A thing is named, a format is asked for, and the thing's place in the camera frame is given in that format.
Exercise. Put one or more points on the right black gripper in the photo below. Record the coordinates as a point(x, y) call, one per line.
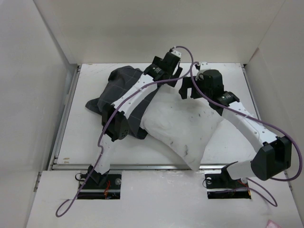
point(187, 83)

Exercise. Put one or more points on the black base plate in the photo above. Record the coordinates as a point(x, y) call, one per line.
point(109, 188)
point(221, 186)

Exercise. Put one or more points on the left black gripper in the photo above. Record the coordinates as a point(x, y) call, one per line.
point(157, 61)

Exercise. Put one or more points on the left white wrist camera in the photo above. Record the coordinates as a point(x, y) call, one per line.
point(175, 52)

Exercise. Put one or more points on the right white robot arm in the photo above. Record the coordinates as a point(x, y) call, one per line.
point(273, 153)

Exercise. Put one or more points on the pink object at corner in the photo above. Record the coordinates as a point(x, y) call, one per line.
point(272, 224)

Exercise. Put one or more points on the white pillow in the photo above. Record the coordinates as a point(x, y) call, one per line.
point(185, 125)

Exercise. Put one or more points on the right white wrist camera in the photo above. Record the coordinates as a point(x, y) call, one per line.
point(201, 67)

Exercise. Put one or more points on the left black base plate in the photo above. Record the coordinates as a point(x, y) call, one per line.
point(109, 188)

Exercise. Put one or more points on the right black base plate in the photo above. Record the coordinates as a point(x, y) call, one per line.
point(221, 186)

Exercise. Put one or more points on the aluminium right rail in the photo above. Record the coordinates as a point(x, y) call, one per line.
point(243, 66)

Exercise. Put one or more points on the aluminium front rail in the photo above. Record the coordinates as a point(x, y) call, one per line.
point(79, 167)

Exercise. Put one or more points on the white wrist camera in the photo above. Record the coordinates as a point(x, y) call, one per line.
point(201, 67)
point(175, 52)

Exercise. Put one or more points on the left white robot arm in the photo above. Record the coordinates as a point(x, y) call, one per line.
point(121, 105)

